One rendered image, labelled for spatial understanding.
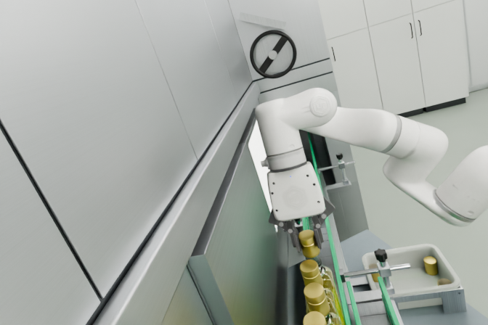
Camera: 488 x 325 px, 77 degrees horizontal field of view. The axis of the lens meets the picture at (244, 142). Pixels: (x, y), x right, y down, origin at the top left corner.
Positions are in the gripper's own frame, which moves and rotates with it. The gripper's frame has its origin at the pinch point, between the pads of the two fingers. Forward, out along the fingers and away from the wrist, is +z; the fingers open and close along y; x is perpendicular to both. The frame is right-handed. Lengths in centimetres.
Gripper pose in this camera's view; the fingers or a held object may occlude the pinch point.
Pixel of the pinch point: (307, 238)
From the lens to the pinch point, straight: 66.3
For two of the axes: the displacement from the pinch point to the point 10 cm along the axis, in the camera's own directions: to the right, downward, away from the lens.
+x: 2.1, -0.9, 9.7
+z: 2.6, 9.7, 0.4
